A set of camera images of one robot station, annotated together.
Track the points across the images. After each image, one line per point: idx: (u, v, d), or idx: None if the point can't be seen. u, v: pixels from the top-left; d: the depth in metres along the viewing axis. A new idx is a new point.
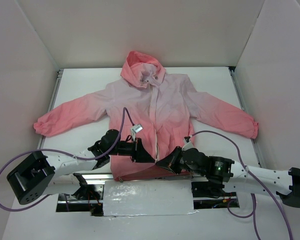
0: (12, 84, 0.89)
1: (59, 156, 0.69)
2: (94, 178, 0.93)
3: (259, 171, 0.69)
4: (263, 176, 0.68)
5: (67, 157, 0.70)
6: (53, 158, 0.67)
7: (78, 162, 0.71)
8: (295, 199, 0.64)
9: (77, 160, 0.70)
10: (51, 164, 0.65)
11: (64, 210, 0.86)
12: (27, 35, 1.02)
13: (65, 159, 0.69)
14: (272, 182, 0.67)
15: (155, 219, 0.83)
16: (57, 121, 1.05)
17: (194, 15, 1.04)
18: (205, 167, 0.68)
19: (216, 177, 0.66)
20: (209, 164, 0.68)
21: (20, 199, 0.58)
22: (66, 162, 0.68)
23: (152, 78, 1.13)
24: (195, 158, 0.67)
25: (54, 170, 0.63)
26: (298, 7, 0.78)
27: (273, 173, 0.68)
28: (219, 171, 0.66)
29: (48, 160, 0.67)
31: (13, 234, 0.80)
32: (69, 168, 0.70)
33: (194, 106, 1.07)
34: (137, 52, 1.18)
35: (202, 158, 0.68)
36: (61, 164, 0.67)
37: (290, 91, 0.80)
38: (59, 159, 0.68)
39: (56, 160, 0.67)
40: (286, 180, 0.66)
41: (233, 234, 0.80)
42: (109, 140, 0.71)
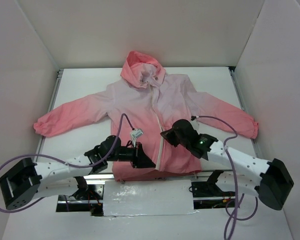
0: (12, 84, 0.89)
1: (50, 164, 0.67)
2: (94, 178, 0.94)
3: (238, 154, 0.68)
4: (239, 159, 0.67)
5: (59, 164, 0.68)
6: (43, 166, 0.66)
7: (69, 170, 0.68)
8: (266, 188, 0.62)
9: (69, 167, 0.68)
10: (40, 172, 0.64)
11: (64, 210, 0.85)
12: (27, 35, 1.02)
13: (55, 167, 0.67)
14: (246, 165, 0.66)
15: (155, 219, 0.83)
16: (57, 121, 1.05)
17: (194, 15, 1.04)
18: (189, 138, 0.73)
19: (197, 149, 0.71)
20: (195, 136, 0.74)
21: (7, 205, 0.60)
22: (56, 170, 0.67)
23: (152, 79, 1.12)
24: (183, 126, 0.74)
25: (41, 179, 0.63)
26: (298, 8, 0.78)
27: (253, 159, 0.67)
28: (201, 145, 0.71)
29: (38, 167, 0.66)
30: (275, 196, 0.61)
31: (12, 234, 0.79)
32: (61, 176, 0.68)
33: (194, 106, 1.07)
34: (137, 52, 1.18)
35: (189, 128, 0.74)
36: (51, 172, 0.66)
37: (290, 92, 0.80)
38: (49, 167, 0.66)
39: (46, 167, 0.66)
40: (262, 167, 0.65)
41: (233, 234, 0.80)
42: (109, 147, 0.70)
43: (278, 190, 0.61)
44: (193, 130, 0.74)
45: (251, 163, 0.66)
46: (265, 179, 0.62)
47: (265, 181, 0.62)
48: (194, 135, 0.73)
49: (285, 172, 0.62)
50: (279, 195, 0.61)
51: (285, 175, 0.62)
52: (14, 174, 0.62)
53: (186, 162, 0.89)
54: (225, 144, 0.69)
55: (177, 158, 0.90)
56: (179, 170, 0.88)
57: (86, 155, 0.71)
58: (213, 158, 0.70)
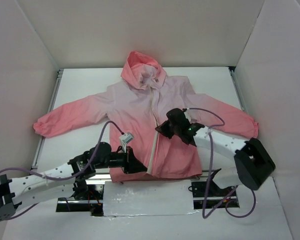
0: (11, 84, 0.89)
1: (25, 180, 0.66)
2: (95, 178, 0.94)
3: (220, 136, 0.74)
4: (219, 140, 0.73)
5: (36, 178, 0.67)
6: (18, 182, 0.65)
7: (47, 183, 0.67)
8: (239, 163, 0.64)
9: (46, 180, 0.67)
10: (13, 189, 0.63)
11: (64, 209, 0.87)
12: (27, 35, 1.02)
13: (31, 182, 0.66)
14: (224, 144, 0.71)
15: (155, 219, 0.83)
16: (57, 121, 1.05)
17: (194, 15, 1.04)
18: (180, 125, 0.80)
19: (186, 135, 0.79)
20: (185, 123, 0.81)
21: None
22: (32, 184, 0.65)
23: (152, 81, 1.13)
24: (174, 113, 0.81)
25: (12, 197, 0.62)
26: (298, 7, 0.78)
27: (232, 139, 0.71)
28: (189, 131, 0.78)
29: (13, 184, 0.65)
30: (248, 170, 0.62)
31: (12, 234, 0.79)
32: (40, 189, 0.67)
33: (194, 108, 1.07)
34: (137, 52, 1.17)
35: (180, 116, 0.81)
36: (25, 188, 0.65)
37: (290, 91, 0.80)
38: (25, 182, 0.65)
39: (21, 184, 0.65)
40: (238, 145, 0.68)
41: (233, 234, 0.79)
42: (98, 155, 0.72)
43: (252, 164, 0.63)
44: (184, 118, 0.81)
45: (229, 142, 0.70)
46: (239, 153, 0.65)
47: (238, 155, 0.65)
48: (185, 122, 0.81)
49: (261, 151, 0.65)
50: (251, 167, 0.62)
51: (260, 152, 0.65)
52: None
53: (186, 167, 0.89)
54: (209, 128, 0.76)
55: (177, 163, 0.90)
56: (177, 175, 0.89)
57: (70, 164, 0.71)
58: (198, 141, 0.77)
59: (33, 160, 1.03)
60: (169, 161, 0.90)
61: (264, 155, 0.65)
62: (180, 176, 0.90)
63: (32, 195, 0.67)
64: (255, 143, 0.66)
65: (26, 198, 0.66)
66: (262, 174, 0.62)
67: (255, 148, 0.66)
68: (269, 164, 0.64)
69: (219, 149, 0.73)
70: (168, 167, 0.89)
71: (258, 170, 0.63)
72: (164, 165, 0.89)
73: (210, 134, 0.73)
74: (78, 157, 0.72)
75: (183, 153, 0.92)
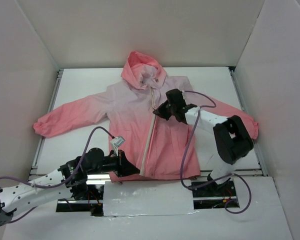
0: (11, 84, 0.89)
1: (15, 189, 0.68)
2: (95, 178, 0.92)
3: (207, 114, 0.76)
4: (205, 116, 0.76)
5: (25, 187, 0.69)
6: (8, 191, 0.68)
7: (36, 191, 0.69)
8: (217, 134, 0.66)
9: (35, 189, 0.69)
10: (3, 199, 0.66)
11: (66, 210, 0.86)
12: (27, 35, 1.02)
13: (21, 191, 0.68)
14: (208, 119, 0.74)
15: (155, 219, 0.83)
16: (57, 121, 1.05)
17: (194, 15, 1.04)
18: (176, 104, 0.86)
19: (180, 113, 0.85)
20: (181, 102, 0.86)
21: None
22: (22, 193, 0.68)
23: (153, 81, 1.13)
24: (173, 92, 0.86)
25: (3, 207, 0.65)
26: (298, 8, 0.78)
27: (216, 116, 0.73)
28: (183, 109, 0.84)
29: (3, 193, 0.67)
30: (223, 141, 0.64)
31: (12, 234, 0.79)
32: (30, 197, 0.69)
33: None
34: (137, 52, 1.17)
35: (177, 95, 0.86)
36: (15, 197, 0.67)
37: (290, 92, 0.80)
38: (15, 192, 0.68)
39: (11, 193, 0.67)
40: (220, 120, 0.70)
41: (234, 234, 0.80)
42: (90, 161, 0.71)
43: (228, 136, 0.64)
44: (181, 97, 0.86)
45: (213, 118, 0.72)
46: (217, 126, 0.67)
47: (218, 127, 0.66)
48: (181, 101, 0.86)
49: (241, 129, 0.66)
50: (228, 139, 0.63)
51: (240, 130, 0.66)
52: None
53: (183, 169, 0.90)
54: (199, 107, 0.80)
55: (173, 164, 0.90)
56: (173, 176, 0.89)
57: (60, 170, 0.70)
58: (188, 117, 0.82)
59: (33, 160, 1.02)
60: (164, 162, 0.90)
61: (243, 132, 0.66)
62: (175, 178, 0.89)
63: (26, 201, 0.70)
64: (236, 121, 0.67)
65: (19, 205, 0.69)
66: (238, 148, 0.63)
67: (235, 125, 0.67)
68: (247, 141, 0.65)
69: (204, 124, 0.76)
70: (163, 169, 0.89)
71: (235, 144, 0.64)
72: (158, 166, 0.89)
73: (199, 111, 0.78)
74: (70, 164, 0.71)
75: (180, 155, 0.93)
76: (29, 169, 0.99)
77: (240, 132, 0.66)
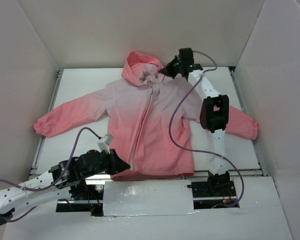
0: (11, 83, 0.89)
1: (6, 192, 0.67)
2: (96, 178, 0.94)
3: (206, 84, 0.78)
4: (202, 84, 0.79)
5: (16, 190, 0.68)
6: (0, 194, 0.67)
7: (27, 193, 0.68)
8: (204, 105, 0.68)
9: (25, 192, 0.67)
10: None
11: (65, 209, 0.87)
12: (27, 35, 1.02)
13: (12, 194, 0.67)
14: (204, 89, 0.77)
15: (155, 219, 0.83)
16: (57, 121, 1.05)
17: (194, 15, 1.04)
18: (186, 62, 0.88)
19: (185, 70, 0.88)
20: (190, 60, 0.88)
21: None
22: (13, 196, 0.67)
23: (153, 77, 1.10)
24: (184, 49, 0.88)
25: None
26: (298, 8, 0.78)
27: (212, 88, 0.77)
28: (189, 67, 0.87)
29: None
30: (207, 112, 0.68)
31: (12, 235, 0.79)
32: (22, 199, 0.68)
33: (192, 109, 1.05)
34: (138, 52, 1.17)
35: (187, 53, 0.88)
36: (6, 200, 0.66)
37: (290, 91, 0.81)
38: (6, 195, 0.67)
39: (2, 197, 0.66)
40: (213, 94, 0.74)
41: (234, 235, 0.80)
42: (87, 162, 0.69)
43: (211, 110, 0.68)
44: (190, 56, 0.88)
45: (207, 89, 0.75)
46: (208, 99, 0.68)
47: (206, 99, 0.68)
48: (190, 59, 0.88)
49: (226, 106, 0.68)
50: (210, 112, 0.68)
51: (224, 107, 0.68)
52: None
53: (171, 165, 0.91)
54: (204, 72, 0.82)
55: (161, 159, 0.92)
56: (161, 172, 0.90)
57: (51, 172, 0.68)
58: (190, 78, 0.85)
59: (32, 160, 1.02)
60: (153, 158, 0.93)
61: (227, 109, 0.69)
62: (164, 174, 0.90)
63: (24, 202, 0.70)
64: (225, 98, 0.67)
65: (12, 207, 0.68)
66: (216, 121, 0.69)
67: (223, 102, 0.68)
68: (226, 117, 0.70)
69: (200, 91, 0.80)
70: (151, 164, 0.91)
71: (214, 115, 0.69)
72: (146, 161, 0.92)
73: (201, 77, 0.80)
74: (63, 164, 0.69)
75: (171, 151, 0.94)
76: (29, 169, 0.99)
77: (224, 109, 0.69)
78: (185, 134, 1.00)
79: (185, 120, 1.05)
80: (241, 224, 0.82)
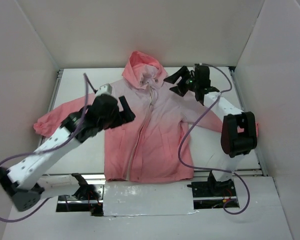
0: (12, 83, 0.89)
1: (23, 164, 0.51)
2: (94, 178, 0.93)
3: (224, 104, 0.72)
4: (221, 103, 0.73)
5: (32, 158, 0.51)
6: (16, 169, 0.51)
7: (46, 158, 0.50)
8: (225, 124, 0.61)
9: (44, 156, 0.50)
10: (15, 176, 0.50)
11: (62, 210, 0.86)
12: (27, 34, 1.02)
13: (30, 162, 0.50)
14: (223, 107, 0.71)
15: (155, 220, 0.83)
16: (57, 121, 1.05)
17: (194, 15, 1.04)
18: (201, 82, 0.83)
19: (200, 93, 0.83)
20: (206, 83, 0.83)
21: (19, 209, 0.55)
22: (31, 166, 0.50)
23: (152, 81, 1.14)
24: (201, 68, 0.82)
25: (19, 186, 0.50)
26: (298, 8, 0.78)
27: (232, 107, 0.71)
28: (205, 91, 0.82)
29: (12, 173, 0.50)
30: (229, 131, 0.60)
31: (13, 234, 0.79)
32: (44, 167, 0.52)
33: (192, 112, 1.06)
34: (139, 52, 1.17)
35: (205, 74, 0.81)
36: (26, 172, 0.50)
37: (290, 91, 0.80)
38: (24, 166, 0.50)
39: (20, 170, 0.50)
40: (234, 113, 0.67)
41: (234, 235, 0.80)
42: (105, 101, 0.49)
43: (235, 129, 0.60)
44: (207, 76, 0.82)
45: (228, 107, 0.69)
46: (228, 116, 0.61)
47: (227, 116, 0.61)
48: (206, 81, 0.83)
49: (251, 126, 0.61)
50: (233, 131, 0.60)
51: (250, 125, 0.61)
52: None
53: (172, 171, 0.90)
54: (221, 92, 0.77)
55: (161, 165, 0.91)
56: (161, 179, 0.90)
57: (63, 126, 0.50)
58: (206, 100, 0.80)
59: None
60: (153, 165, 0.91)
61: (253, 129, 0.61)
62: (164, 180, 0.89)
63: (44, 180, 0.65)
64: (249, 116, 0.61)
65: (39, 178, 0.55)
66: (240, 144, 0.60)
67: (247, 119, 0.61)
68: (253, 140, 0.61)
69: (218, 110, 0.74)
70: (152, 171, 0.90)
71: (238, 137, 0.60)
72: (146, 170, 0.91)
73: (218, 96, 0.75)
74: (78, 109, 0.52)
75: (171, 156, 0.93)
76: None
77: (249, 129, 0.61)
78: (184, 138, 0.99)
79: (184, 124, 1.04)
80: (241, 224, 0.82)
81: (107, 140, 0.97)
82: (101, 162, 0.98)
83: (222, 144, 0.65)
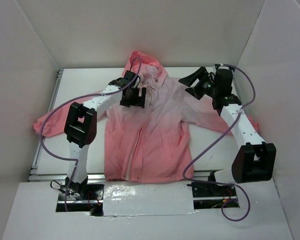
0: (12, 83, 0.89)
1: (92, 100, 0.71)
2: (94, 178, 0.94)
3: (246, 126, 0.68)
4: (241, 125, 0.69)
5: (97, 97, 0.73)
6: (87, 102, 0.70)
7: (108, 97, 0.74)
8: (240, 154, 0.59)
9: (107, 96, 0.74)
10: (89, 107, 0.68)
11: (62, 210, 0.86)
12: (27, 34, 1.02)
13: (98, 99, 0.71)
14: (243, 131, 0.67)
15: (155, 220, 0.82)
16: (57, 121, 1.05)
17: (193, 15, 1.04)
18: (221, 88, 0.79)
19: (218, 101, 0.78)
20: (225, 90, 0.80)
21: (83, 142, 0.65)
22: (100, 101, 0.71)
23: (152, 81, 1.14)
24: (223, 73, 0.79)
25: (94, 110, 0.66)
26: (298, 8, 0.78)
27: (252, 132, 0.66)
28: (224, 99, 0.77)
29: (85, 105, 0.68)
30: (245, 163, 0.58)
31: (13, 235, 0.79)
32: (104, 105, 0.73)
33: (191, 112, 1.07)
34: (139, 52, 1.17)
35: (225, 80, 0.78)
36: (97, 104, 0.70)
37: (290, 91, 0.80)
38: (93, 101, 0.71)
39: (92, 102, 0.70)
40: (254, 140, 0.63)
41: (234, 235, 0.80)
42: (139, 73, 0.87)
43: (251, 161, 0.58)
44: (227, 82, 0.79)
45: (248, 133, 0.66)
46: (247, 146, 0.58)
47: (245, 147, 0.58)
48: (225, 87, 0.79)
49: (269, 160, 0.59)
50: (248, 164, 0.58)
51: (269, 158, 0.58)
52: (70, 119, 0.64)
53: (172, 171, 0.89)
54: (243, 108, 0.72)
55: (161, 166, 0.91)
56: (161, 179, 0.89)
57: (112, 82, 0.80)
58: (225, 112, 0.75)
59: (33, 160, 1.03)
60: (153, 165, 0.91)
61: (271, 162, 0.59)
62: (165, 180, 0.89)
63: (73, 149, 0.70)
64: (269, 151, 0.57)
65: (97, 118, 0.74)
66: (252, 175, 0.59)
67: (266, 151, 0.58)
68: (268, 172, 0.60)
69: (237, 132, 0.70)
70: (152, 171, 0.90)
71: (252, 168, 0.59)
72: (146, 170, 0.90)
73: (239, 114, 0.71)
74: (130, 74, 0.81)
75: (171, 157, 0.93)
76: (29, 169, 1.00)
77: (267, 162, 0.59)
78: (184, 138, 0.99)
79: (184, 124, 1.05)
80: (241, 224, 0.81)
81: (107, 140, 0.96)
82: (101, 163, 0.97)
83: (233, 168, 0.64)
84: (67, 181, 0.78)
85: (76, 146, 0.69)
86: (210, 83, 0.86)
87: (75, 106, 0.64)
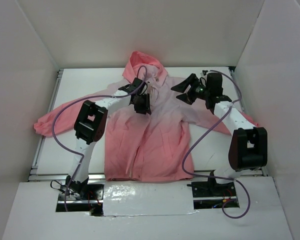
0: (12, 83, 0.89)
1: (104, 100, 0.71)
2: (94, 178, 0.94)
3: (237, 116, 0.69)
4: (232, 115, 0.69)
5: (109, 99, 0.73)
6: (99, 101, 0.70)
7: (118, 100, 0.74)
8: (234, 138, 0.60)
9: (117, 99, 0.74)
10: (100, 105, 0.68)
11: (62, 210, 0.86)
12: (28, 35, 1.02)
13: (109, 100, 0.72)
14: (234, 119, 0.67)
15: (155, 220, 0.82)
16: (57, 121, 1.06)
17: (193, 15, 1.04)
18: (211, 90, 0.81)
19: (211, 100, 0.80)
20: (216, 91, 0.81)
21: (92, 139, 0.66)
22: (110, 101, 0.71)
23: (153, 79, 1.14)
24: (214, 75, 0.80)
25: (106, 108, 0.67)
26: (298, 9, 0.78)
27: (243, 120, 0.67)
28: (216, 98, 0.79)
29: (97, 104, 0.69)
30: (240, 146, 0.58)
31: (12, 235, 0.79)
32: (113, 108, 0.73)
33: (192, 112, 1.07)
34: (139, 52, 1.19)
35: (216, 82, 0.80)
36: (107, 104, 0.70)
37: (290, 91, 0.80)
38: (104, 101, 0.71)
39: (102, 102, 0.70)
40: (245, 125, 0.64)
41: (234, 235, 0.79)
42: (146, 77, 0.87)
43: (246, 144, 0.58)
44: (218, 84, 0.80)
45: (239, 120, 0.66)
46: (240, 130, 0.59)
47: (238, 132, 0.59)
48: (216, 89, 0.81)
49: (262, 143, 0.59)
50: (242, 148, 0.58)
51: (261, 141, 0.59)
52: (82, 115, 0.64)
53: (172, 170, 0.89)
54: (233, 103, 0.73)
55: (161, 165, 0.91)
56: (161, 178, 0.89)
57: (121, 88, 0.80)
58: (217, 109, 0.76)
59: (33, 160, 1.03)
60: (154, 164, 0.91)
61: (264, 147, 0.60)
62: (164, 180, 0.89)
63: (79, 145, 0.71)
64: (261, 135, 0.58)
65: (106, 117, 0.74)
66: (247, 161, 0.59)
67: (258, 136, 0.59)
68: (263, 157, 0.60)
69: (229, 122, 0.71)
70: (152, 170, 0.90)
71: (247, 153, 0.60)
72: (147, 168, 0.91)
73: (230, 107, 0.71)
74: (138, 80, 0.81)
75: (171, 156, 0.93)
76: (29, 169, 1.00)
77: (260, 147, 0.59)
78: (185, 138, 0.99)
79: (184, 123, 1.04)
80: (241, 225, 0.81)
81: (107, 140, 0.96)
82: (101, 163, 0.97)
83: (229, 155, 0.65)
84: (67, 180, 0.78)
85: (84, 142, 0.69)
86: (202, 87, 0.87)
87: (87, 103, 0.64)
